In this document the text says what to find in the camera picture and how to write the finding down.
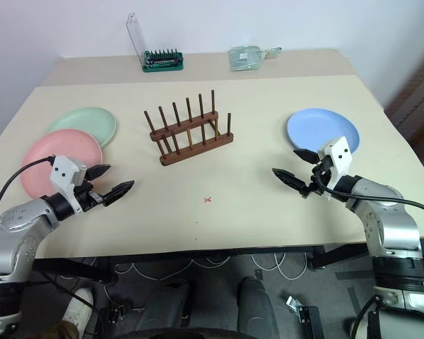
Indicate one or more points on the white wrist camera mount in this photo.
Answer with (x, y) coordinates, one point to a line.
(340, 155)
(65, 173)

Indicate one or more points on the dark rounded shape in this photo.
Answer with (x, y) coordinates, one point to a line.
(256, 307)

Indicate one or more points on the blue plate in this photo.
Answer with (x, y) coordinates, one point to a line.
(318, 128)

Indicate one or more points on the wooden dish rack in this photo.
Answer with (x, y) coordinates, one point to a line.
(169, 159)

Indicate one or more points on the white shoe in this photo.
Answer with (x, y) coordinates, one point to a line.
(78, 310)

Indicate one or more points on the clear plastic bag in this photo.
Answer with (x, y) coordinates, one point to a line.
(245, 58)

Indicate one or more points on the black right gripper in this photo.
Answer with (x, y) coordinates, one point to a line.
(317, 184)

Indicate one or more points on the clear plastic case lid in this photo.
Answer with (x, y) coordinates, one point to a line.
(136, 35)

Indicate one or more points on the red plate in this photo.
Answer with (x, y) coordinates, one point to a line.
(56, 145)

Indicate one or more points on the black table frame bar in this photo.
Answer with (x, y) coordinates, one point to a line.
(74, 270)
(339, 257)

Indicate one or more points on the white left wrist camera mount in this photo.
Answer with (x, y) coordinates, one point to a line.
(65, 173)

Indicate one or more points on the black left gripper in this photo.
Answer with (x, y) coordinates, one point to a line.
(88, 196)

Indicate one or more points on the green screwdriver bit holder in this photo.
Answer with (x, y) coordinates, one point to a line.
(164, 63)

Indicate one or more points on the black metal floor bracket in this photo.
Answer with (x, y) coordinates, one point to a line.
(305, 318)

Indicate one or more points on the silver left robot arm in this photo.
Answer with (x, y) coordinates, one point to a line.
(24, 229)

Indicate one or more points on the green plate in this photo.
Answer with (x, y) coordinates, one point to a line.
(88, 120)

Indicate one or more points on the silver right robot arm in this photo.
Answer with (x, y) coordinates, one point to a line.
(388, 226)

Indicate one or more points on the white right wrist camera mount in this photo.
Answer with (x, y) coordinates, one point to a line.
(340, 155)

